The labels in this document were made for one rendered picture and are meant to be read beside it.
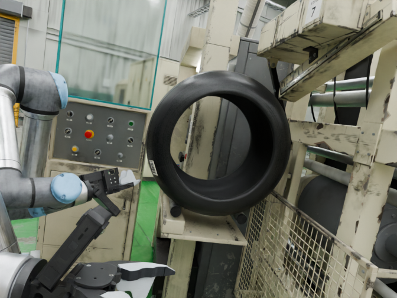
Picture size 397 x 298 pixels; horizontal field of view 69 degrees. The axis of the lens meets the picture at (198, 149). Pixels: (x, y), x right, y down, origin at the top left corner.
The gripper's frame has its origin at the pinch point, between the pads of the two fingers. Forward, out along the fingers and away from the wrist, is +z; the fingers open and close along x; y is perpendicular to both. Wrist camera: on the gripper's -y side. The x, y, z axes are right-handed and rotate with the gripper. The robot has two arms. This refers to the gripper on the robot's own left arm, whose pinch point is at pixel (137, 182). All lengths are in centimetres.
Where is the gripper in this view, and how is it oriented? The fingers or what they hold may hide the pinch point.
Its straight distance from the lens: 107.4
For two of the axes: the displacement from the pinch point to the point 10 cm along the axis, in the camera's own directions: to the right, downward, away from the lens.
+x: -7.1, 1.4, 6.9
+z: 6.7, -1.5, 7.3
